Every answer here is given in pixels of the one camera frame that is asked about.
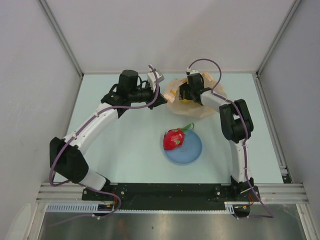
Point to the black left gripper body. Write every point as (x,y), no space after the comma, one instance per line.
(147,95)

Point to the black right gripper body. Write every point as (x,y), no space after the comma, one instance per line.
(188,91)

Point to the yellow fake lemon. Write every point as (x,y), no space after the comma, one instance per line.
(185,101)

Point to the translucent orange plastic bag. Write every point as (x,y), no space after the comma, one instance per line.
(212,96)

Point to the red fake dragon fruit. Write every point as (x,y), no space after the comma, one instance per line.
(174,138)

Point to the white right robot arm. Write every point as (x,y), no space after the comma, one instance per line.
(236,126)

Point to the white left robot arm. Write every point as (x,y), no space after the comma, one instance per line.
(67,154)

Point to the blue plate with bear print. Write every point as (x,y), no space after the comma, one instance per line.
(189,152)

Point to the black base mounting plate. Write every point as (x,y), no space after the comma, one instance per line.
(173,196)

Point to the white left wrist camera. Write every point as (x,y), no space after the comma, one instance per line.
(152,77)

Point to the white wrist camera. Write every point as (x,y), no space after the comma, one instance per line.
(152,77)
(191,72)

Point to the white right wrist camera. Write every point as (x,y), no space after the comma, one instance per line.
(191,72)

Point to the aluminium frame rail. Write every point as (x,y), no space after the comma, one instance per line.
(270,193)

